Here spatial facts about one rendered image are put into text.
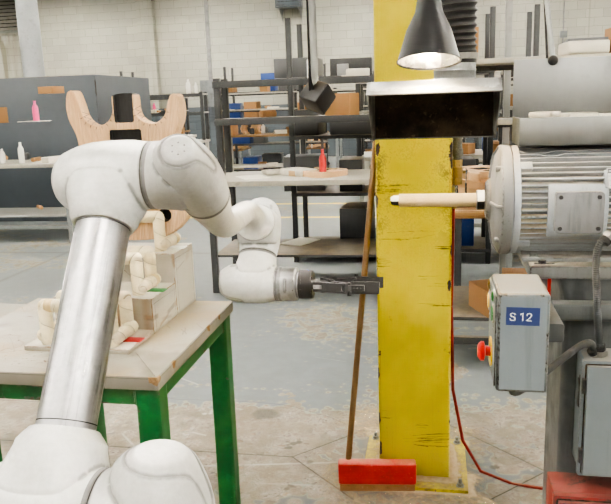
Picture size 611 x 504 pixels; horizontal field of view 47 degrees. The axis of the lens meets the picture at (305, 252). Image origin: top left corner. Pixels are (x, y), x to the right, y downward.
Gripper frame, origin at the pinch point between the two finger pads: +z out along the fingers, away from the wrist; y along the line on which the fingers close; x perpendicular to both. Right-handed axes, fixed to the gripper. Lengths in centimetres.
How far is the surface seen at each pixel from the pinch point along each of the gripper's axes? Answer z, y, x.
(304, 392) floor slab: -52, -177, -76
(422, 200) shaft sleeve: 11.5, 10.2, 21.3
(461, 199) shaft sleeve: 20.5, 10.2, 21.4
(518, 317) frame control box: 30, 41, -2
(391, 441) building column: -2, -95, -72
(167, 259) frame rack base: -56, 0, 6
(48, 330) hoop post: -76, 26, -9
